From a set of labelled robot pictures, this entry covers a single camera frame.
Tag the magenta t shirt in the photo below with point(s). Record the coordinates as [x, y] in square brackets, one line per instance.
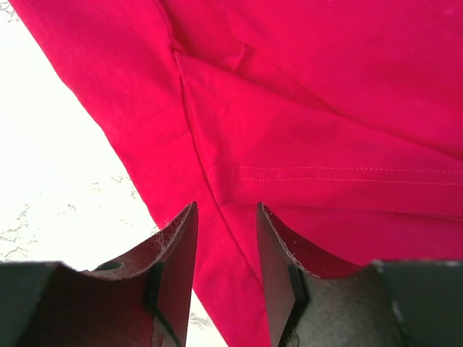
[344, 117]

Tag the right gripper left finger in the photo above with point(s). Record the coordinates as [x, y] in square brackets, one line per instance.
[140, 298]

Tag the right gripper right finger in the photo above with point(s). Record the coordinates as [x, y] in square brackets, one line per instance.
[311, 301]

